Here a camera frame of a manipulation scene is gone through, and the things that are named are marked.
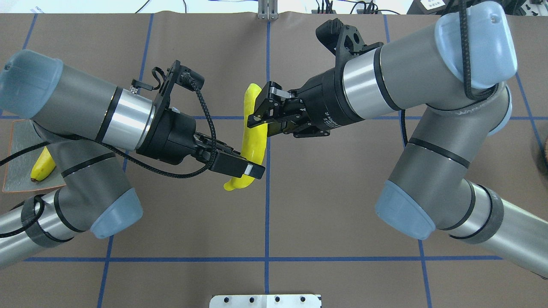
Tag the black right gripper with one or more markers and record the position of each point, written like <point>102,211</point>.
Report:
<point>326,102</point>

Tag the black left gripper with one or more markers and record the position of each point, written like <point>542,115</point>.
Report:
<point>170,137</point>

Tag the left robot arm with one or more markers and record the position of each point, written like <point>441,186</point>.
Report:
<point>85,122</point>

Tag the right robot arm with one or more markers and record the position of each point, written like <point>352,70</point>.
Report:
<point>458,68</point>

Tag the grey square plate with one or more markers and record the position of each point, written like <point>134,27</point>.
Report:
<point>18,171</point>

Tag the brown wicker basket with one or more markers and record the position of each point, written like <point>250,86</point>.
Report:
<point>545,153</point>

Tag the black box white label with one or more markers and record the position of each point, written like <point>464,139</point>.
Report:
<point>427,7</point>

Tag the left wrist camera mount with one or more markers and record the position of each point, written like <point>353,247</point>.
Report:
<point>177,74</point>

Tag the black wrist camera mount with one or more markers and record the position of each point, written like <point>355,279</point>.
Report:
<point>344,41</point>

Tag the aluminium frame post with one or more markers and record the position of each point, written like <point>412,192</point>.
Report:
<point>268,10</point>

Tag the white camera pole base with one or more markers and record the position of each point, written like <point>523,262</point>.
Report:
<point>266,301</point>

